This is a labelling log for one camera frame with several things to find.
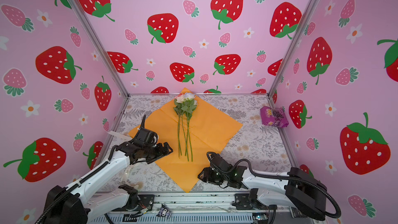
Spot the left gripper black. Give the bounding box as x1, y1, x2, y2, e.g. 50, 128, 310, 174
144, 141, 175, 162

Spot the orange wrapping paper sheet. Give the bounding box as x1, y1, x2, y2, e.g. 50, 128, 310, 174
130, 93, 243, 192

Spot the pale pink fake rose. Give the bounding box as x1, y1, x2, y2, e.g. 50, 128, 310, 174
174, 93, 184, 156

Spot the white blue fake rose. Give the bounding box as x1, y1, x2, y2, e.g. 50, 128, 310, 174
189, 98, 198, 161

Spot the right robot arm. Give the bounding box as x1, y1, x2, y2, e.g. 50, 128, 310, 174
198, 151, 342, 221

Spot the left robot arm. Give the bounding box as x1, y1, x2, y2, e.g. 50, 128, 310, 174
36, 118, 173, 224

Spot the clear ribbon strip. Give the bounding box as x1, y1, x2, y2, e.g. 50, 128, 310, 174
106, 135, 142, 189

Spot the purple snack bag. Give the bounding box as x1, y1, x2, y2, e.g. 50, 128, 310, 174
260, 106, 289, 128

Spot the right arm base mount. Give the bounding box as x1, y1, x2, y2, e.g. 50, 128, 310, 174
232, 188, 277, 210

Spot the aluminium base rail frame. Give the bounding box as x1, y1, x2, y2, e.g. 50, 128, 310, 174
93, 191, 317, 224

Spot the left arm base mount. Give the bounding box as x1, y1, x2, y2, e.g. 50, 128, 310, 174
119, 184, 155, 211

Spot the aluminium corner post left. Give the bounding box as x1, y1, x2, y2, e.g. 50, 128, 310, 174
68, 0, 130, 99

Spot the aluminium corner post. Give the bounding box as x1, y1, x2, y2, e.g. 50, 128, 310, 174
268, 0, 320, 99
68, 0, 130, 99

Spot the aluminium corner post right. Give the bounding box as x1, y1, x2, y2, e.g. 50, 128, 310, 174
268, 0, 320, 99

